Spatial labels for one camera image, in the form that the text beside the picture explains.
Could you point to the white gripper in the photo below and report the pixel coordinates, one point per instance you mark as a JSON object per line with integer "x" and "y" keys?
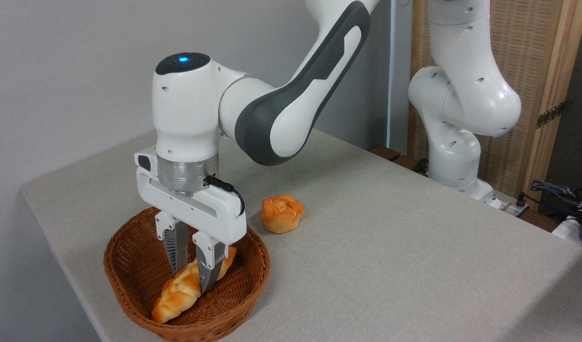
{"x": 214, "y": 216}

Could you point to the long braided bread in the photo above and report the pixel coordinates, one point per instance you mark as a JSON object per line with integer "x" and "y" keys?
{"x": 176, "y": 294}

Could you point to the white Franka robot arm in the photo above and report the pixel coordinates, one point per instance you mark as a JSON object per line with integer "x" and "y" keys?
{"x": 290, "y": 109}

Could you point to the round muffin bread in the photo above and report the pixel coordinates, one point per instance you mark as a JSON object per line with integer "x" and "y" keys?
{"x": 281, "y": 213}

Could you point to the brown wicker basket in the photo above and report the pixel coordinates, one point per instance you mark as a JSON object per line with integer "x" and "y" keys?
{"x": 129, "y": 278}

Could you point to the dark metal screen hinge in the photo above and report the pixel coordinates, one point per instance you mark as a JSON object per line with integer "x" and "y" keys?
{"x": 550, "y": 115}

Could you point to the pale blue vertical post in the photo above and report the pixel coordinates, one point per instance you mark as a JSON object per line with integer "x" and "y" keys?
{"x": 398, "y": 71}

